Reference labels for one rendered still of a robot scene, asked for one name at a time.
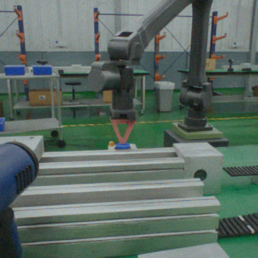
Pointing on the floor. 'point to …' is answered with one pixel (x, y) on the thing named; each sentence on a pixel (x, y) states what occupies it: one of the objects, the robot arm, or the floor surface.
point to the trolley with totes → (41, 71)
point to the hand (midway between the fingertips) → (122, 140)
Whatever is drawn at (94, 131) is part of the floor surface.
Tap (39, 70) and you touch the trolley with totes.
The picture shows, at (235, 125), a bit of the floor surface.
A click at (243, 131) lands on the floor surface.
